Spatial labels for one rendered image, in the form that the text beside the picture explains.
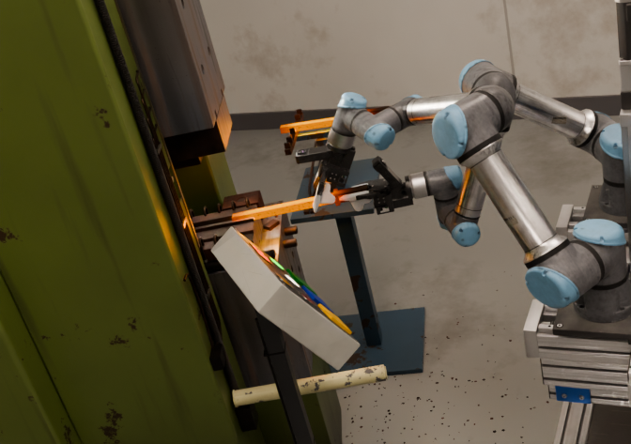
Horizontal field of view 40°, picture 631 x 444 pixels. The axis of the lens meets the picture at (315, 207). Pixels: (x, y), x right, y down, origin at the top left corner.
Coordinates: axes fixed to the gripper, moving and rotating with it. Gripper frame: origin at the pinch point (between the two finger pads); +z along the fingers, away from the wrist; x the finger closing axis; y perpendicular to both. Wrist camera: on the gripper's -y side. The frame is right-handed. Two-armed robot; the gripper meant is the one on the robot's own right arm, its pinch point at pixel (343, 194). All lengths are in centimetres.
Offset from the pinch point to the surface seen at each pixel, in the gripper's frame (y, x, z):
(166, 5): -71, -17, 29
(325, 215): 26.1, 37.6, 11.6
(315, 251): 100, 140, 34
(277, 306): -15, -74, 13
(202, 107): -43, -17, 29
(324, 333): -3, -71, 5
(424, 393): 101, 23, -9
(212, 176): -4.5, 22.8, 41.9
